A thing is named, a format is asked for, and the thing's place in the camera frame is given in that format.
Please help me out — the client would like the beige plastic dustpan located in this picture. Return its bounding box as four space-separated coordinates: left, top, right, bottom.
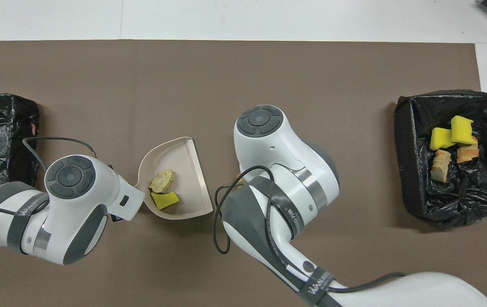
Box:
134 136 214 221

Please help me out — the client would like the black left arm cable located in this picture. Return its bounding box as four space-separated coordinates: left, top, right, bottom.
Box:
0 136 97 214

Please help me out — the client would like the notched yellow sponge chunk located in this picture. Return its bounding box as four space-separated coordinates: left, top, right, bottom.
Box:
429 127 455 151

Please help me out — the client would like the brown table mat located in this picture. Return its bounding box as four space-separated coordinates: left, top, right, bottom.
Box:
0 41 487 307

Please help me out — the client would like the pale striped croissant roll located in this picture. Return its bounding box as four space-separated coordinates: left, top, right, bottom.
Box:
430 149 452 183

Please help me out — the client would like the yellow and green sponge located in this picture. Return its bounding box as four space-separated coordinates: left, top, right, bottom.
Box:
449 115 474 145

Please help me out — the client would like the orange striped croissant roll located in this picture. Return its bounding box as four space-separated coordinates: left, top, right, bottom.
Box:
456 136 479 164

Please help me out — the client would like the pale yellow dumpling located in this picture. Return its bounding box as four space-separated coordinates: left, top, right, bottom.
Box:
148 169 175 194

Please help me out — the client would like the small yellow sponge piece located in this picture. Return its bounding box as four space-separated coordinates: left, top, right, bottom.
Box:
151 192 180 210

